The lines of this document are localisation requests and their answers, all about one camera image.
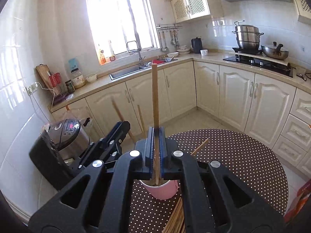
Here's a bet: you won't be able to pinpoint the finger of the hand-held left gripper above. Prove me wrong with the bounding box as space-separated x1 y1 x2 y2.
103 145 123 163
70 121 131 173

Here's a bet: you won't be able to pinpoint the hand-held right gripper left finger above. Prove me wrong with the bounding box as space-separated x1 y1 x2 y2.
28 126 156 233

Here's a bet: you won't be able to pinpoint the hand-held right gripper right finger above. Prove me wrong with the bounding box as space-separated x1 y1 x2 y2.
159 126 286 233

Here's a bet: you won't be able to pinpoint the wooden chopstick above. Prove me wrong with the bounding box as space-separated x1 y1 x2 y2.
137 105 147 139
190 138 210 156
111 99 136 143
152 63 162 186

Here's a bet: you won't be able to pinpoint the pink cup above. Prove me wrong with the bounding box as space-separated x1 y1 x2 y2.
140 179 179 200

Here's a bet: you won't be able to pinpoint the bundle of wooden chopsticks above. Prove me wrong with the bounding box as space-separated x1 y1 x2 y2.
162 195 185 233

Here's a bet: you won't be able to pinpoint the silver black rice cooker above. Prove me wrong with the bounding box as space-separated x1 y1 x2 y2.
42 118 91 162

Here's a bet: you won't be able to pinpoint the clear plastic bag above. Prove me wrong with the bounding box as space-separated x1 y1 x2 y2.
80 117 94 136

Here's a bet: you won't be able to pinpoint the steel kitchen sink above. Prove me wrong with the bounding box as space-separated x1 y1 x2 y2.
109 64 156 80

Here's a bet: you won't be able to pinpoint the cream base cabinets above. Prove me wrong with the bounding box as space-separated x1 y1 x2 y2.
51 60 311 177

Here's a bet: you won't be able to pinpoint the large plastic jar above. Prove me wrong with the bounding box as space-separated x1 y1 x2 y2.
70 68 86 89

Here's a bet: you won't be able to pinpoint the orange liquid bottle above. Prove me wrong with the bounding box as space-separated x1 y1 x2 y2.
98 45 107 65

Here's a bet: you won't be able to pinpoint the steel sink faucet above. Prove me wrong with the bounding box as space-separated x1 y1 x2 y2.
126 41 146 66

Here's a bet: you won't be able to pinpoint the brown polka dot tablecloth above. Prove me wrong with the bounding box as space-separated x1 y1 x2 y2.
128 129 288 233

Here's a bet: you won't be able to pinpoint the red kitchen tool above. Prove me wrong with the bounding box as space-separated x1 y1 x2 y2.
49 72 61 88

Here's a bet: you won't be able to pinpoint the wooden cutting board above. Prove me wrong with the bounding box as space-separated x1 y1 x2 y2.
36 64 60 95

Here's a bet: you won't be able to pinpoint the hanging steel ladle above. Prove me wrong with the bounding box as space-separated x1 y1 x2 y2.
159 30 169 52

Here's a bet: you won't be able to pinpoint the black electric kettle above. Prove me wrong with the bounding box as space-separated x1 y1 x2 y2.
191 37 203 54

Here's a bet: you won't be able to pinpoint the kitchen window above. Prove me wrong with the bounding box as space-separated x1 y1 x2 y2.
85 0 162 56

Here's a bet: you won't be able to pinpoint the black induction cooker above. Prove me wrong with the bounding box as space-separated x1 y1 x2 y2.
232 47 263 55

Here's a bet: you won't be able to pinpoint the black gas stove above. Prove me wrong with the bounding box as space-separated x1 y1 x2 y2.
223 55 294 78

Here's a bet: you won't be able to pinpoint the steel steamer pot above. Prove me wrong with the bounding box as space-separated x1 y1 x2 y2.
231 21 264 49

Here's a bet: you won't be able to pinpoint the steel wok with lid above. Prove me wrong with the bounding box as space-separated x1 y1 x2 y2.
261 42 289 60

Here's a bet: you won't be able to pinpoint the white power cable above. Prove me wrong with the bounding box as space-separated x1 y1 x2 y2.
35 83 57 108

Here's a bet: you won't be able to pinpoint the wall utensil rail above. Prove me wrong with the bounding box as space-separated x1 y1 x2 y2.
156 24 183 31

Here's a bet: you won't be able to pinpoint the cream lattice wall cabinet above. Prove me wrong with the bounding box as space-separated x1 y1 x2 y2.
159 0 224 23

